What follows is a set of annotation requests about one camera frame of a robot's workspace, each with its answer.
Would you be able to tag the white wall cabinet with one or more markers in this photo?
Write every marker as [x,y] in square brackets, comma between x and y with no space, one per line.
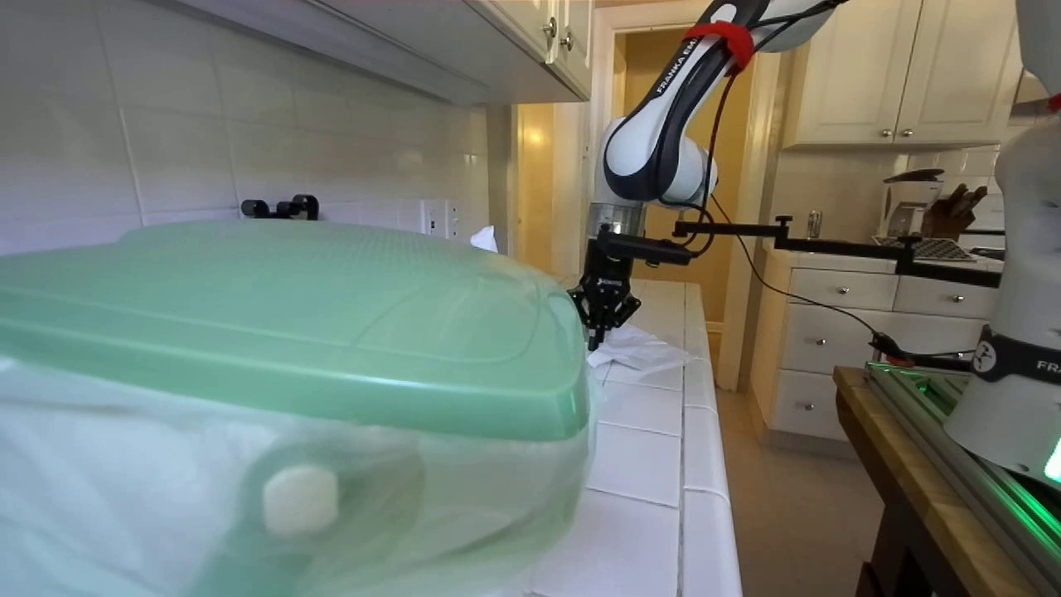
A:
[443,45]

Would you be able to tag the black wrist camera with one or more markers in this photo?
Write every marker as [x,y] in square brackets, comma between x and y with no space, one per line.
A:
[647,248]

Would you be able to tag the white paper towel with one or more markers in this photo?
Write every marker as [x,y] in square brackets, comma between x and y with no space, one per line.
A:
[647,353]

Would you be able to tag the translucent green-lidded container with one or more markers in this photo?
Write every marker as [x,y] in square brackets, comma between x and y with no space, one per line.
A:
[112,486]

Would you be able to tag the white drawer with knob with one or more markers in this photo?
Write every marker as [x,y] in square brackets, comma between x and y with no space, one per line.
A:
[811,403]
[843,289]
[829,338]
[947,300]

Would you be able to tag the black desk clock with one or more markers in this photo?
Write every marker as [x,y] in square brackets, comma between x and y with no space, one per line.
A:
[285,206]

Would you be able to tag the white electrical outlet plate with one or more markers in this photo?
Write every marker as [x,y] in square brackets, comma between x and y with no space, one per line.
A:
[434,216]

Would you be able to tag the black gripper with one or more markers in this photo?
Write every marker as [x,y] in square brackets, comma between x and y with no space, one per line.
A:
[612,284]

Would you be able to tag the wooden knife block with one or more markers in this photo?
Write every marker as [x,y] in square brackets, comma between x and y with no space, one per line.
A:
[952,213]

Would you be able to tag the grey countertop appliance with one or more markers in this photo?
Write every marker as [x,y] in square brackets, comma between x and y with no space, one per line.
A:
[909,202]

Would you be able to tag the aluminium rail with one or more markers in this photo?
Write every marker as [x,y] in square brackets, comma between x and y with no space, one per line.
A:
[973,464]

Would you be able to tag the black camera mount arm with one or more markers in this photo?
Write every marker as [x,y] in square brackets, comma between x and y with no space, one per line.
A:
[817,237]

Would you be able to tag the white tissue sheet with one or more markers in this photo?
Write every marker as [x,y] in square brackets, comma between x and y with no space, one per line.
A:
[486,241]

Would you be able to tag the wooden table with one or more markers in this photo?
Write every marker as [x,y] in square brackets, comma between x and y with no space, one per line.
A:
[916,498]

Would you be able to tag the white upper cabinet door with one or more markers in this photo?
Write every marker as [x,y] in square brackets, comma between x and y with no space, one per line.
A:
[963,66]
[856,76]

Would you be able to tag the green bin lid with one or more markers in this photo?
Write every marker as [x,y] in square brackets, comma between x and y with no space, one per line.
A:
[276,318]

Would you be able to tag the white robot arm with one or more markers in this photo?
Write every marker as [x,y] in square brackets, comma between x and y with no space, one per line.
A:
[651,144]

